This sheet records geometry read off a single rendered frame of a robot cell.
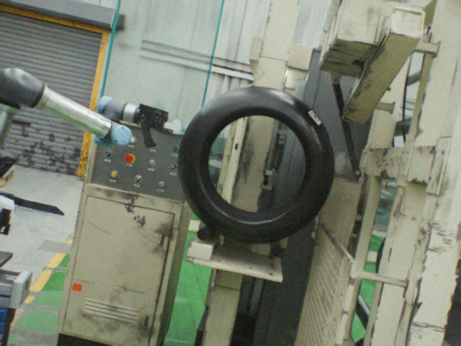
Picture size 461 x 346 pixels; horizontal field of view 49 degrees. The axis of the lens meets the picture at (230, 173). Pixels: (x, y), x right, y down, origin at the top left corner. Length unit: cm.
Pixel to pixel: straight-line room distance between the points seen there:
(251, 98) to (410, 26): 61
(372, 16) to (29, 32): 1009
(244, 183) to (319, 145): 50
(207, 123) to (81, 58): 938
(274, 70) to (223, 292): 101
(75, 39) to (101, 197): 864
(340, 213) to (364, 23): 86
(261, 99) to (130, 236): 119
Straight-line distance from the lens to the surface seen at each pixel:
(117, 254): 277
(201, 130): 188
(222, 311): 236
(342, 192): 220
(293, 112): 187
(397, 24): 161
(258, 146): 224
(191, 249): 193
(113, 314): 286
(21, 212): 107
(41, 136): 1121
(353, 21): 170
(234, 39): 1131
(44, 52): 1130
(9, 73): 186
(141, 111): 204
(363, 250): 226
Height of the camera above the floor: 124
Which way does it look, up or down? 3 degrees down
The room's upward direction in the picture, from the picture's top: 11 degrees clockwise
